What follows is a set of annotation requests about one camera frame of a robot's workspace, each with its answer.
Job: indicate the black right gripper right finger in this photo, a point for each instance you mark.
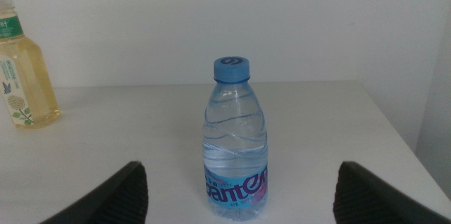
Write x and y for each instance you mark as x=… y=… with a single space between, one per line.
x=363 y=199

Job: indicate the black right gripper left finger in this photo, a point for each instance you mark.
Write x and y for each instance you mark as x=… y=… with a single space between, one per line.
x=120 y=199

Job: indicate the clear water bottle blue cap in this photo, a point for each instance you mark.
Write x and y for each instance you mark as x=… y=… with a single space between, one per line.
x=234 y=139

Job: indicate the yellow tea bottle green label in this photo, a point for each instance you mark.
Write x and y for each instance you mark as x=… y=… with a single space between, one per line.
x=31 y=76

